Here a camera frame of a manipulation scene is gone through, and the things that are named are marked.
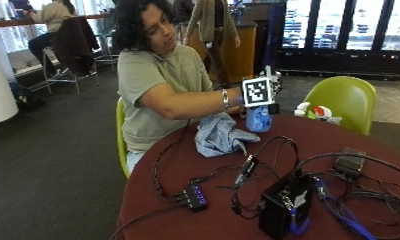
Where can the white marker cube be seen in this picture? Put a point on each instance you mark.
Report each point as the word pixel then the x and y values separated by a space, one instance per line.
pixel 257 92

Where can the wooden counter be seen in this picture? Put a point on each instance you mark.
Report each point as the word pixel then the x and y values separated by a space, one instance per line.
pixel 240 53

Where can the white spray bottle red trigger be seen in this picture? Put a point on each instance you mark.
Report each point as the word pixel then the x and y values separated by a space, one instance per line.
pixel 325 114

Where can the green chair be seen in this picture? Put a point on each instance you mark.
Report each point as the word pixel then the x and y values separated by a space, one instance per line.
pixel 120 140
pixel 344 100

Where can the light blue cloth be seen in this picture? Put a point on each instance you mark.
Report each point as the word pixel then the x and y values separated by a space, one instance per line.
pixel 220 135

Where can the black framed glass doors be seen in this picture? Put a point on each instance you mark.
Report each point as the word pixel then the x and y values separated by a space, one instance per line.
pixel 341 33

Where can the the person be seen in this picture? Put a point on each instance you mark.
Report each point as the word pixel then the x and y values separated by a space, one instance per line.
pixel 160 80

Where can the small black adapter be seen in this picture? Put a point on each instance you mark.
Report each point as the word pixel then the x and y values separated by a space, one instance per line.
pixel 349 163

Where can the black box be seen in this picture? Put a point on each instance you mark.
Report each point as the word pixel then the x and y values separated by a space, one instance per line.
pixel 283 206

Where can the black hub with blue lights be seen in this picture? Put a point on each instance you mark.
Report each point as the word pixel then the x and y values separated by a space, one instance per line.
pixel 195 197

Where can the metal chair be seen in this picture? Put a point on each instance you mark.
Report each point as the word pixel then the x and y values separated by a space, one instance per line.
pixel 71 80

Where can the dark jacket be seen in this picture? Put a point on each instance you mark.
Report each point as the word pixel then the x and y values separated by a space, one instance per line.
pixel 74 43

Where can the dark bag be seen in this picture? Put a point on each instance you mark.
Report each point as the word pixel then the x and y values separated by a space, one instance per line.
pixel 24 95

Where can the wooden bar top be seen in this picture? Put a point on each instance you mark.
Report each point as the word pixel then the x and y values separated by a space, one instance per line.
pixel 14 22

